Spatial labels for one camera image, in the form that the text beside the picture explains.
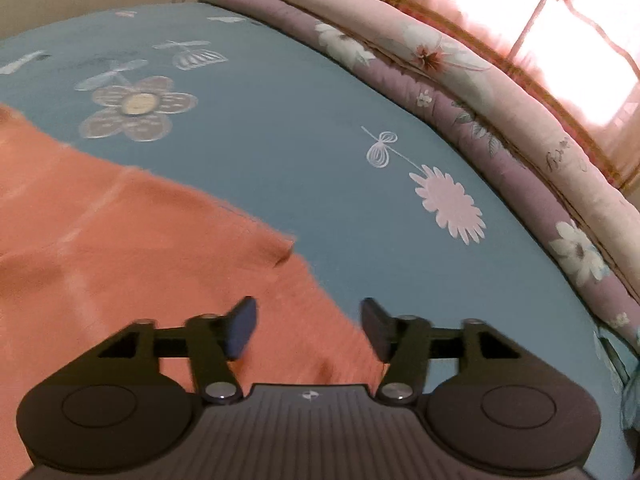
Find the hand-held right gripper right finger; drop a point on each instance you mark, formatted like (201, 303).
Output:
(375, 327)

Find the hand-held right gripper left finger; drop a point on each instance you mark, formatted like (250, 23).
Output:
(242, 327)

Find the orange striped sweater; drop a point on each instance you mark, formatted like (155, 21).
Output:
(125, 250)

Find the folded floral quilt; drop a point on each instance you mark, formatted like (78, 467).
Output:
(475, 100)

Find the pink striped curtain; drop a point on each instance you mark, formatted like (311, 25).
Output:
(550, 25)

